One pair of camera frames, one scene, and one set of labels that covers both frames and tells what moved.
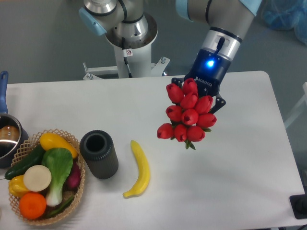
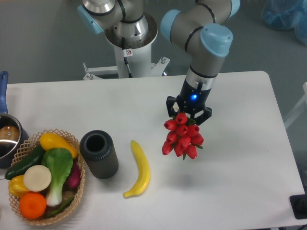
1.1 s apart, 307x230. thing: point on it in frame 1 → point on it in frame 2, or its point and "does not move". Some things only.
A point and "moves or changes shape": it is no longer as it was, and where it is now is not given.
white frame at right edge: (303, 99) does not move
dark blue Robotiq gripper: (208, 70) → (192, 97)
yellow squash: (50, 141) does not move
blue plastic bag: (285, 15) does not move
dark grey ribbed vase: (98, 149) does not move
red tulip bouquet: (190, 117) moves or changes shape
